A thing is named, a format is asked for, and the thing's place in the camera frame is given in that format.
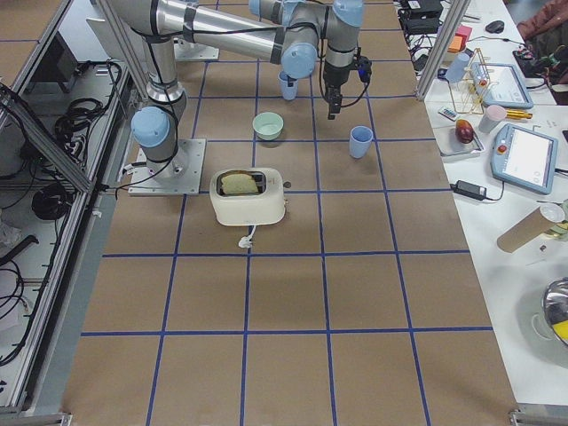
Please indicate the cardboard tube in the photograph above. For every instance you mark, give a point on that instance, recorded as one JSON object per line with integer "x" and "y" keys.
{"x": 530, "y": 227}

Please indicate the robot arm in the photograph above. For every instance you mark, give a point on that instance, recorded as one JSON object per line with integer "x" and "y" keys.
{"x": 158, "y": 23}
{"x": 284, "y": 31}

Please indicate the toast slice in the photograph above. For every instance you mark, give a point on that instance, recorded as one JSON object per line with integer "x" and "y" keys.
{"x": 238, "y": 183}

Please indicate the blue cup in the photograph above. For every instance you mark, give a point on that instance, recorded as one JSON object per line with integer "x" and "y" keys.
{"x": 361, "y": 138}
{"x": 457, "y": 69}
{"x": 288, "y": 86}

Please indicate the far teach pendant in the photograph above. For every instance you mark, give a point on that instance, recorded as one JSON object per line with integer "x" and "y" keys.
{"x": 500, "y": 84}

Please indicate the orange sticky notes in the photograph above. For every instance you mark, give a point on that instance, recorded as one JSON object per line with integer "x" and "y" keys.
{"x": 461, "y": 37}

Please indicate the red apple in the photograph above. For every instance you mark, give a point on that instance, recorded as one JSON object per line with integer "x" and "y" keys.
{"x": 464, "y": 132}

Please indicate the aluminium frame post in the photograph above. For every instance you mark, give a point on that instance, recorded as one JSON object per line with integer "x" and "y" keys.
{"x": 451, "y": 22}

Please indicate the grey scale tray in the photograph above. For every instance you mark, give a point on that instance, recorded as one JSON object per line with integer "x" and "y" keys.
{"x": 450, "y": 147}

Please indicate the small remote control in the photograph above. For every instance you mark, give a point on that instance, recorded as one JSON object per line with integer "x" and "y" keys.
{"x": 448, "y": 113}

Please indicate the pale pink cup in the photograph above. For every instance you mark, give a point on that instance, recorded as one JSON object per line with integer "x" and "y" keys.
{"x": 493, "y": 115}

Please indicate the green bowl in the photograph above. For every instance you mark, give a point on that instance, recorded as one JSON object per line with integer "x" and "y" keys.
{"x": 268, "y": 125}

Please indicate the near teach pendant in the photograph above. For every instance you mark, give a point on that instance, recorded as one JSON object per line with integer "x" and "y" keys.
{"x": 524, "y": 158}

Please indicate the white toaster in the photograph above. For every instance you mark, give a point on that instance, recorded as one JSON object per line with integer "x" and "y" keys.
{"x": 266, "y": 207}

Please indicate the steel mixing bowl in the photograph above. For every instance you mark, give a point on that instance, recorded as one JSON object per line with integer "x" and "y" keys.
{"x": 550, "y": 322}

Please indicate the teach pendant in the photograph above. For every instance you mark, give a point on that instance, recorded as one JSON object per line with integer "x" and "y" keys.
{"x": 524, "y": 158}
{"x": 500, "y": 84}

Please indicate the gold wire rack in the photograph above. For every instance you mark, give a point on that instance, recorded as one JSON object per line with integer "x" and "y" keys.
{"x": 463, "y": 94}

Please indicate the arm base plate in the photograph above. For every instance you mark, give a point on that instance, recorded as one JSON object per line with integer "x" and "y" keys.
{"x": 182, "y": 176}
{"x": 194, "y": 52}

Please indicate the toaster cord plug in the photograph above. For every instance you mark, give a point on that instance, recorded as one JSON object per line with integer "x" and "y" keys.
{"x": 247, "y": 241}

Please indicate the black power adapter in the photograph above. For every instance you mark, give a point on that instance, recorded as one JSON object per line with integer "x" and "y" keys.
{"x": 472, "y": 191}

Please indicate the black computer mouse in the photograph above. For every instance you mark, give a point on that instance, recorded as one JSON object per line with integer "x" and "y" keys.
{"x": 495, "y": 27}

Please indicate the blue cup on rack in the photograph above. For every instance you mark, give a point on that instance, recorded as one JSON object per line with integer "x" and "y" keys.
{"x": 457, "y": 69}

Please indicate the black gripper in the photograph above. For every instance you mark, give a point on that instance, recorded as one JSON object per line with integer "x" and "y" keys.
{"x": 334, "y": 76}

